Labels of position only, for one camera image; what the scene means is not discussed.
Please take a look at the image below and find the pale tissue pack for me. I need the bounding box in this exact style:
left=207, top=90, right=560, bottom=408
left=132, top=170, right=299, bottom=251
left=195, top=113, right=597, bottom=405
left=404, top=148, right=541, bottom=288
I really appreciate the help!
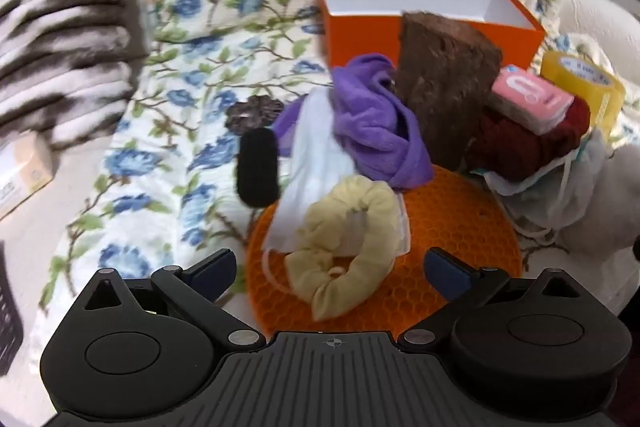
left=0, top=132, right=55, bottom=223

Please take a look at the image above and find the orange cardboard box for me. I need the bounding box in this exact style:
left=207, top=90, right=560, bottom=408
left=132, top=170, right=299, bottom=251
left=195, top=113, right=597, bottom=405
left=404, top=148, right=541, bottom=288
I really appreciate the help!
left=318, top=0, right=547, bottom=72

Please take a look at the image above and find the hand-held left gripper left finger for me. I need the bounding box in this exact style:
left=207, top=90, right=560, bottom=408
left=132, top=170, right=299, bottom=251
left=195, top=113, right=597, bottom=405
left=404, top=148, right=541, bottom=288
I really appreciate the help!
left=82, top=248, right=266, bottom=350

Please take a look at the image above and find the red knitted cloth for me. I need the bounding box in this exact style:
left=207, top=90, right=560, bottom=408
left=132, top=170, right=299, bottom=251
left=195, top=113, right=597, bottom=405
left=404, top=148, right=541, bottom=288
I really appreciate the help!
left=467, top=97, right=593, bottom=182

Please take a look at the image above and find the black plastic basket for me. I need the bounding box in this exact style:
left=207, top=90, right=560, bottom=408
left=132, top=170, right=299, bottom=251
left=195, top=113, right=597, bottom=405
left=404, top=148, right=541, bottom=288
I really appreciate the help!
left=0, top=242, right=25, bottom=378

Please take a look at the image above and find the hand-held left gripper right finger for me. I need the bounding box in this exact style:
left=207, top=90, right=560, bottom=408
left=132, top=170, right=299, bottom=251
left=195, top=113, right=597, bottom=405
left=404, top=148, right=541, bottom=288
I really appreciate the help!
left=397, top=247, right=581, bottom=350

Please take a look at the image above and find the orange honeycomb silicone mat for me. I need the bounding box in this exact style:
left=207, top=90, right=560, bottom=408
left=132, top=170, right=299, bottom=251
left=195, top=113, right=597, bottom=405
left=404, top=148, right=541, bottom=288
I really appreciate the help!
left=245, top=162, right=523, bottom=333

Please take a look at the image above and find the black foam sponge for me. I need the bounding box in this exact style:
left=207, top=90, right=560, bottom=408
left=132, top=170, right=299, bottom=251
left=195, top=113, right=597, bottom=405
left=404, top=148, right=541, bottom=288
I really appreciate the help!
left=236, top=128, right=282, bottom=208

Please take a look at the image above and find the purple fleece cloth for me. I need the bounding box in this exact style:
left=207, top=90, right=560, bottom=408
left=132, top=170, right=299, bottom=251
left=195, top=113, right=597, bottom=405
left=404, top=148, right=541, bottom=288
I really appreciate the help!
left=274, top=54, right=435, bottom=192

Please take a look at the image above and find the pink tissue pack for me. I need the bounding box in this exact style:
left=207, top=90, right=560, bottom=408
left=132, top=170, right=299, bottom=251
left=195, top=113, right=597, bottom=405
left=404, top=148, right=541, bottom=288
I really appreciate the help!
left=490, top=64, right=575, bottom=135

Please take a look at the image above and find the yellow packing tape roll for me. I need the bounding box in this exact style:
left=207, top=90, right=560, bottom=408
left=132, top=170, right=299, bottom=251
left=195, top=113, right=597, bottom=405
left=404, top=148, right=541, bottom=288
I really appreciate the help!
left=539, top=51, right=627, bottom=148

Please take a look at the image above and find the brown white striped blanket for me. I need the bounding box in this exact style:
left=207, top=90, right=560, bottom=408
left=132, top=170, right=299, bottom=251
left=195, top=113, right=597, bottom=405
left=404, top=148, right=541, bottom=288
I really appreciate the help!
left=0, top=0, right=151, bottom=152

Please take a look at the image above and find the steel wire scourer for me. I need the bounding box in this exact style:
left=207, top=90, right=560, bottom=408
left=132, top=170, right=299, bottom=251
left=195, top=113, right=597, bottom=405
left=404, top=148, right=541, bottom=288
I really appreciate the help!
left=225, top=95, right=285, bottom=134

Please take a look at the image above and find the brown wooden block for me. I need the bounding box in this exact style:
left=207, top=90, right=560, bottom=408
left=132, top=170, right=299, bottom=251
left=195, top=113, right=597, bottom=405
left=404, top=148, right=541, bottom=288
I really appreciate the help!
left=397, top=11, right=503, bottom=172

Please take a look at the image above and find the white face mask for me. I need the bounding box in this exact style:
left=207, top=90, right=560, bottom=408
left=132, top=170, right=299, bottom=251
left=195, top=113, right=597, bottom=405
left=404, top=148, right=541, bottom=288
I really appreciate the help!
left=262, top=89, right=412, bottom=258

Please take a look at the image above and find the teal printed face mask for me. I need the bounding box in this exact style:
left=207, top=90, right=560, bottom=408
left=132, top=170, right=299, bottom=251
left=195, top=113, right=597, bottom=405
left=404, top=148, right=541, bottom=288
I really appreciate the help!
left=482, top=132, right=608, bottom=238

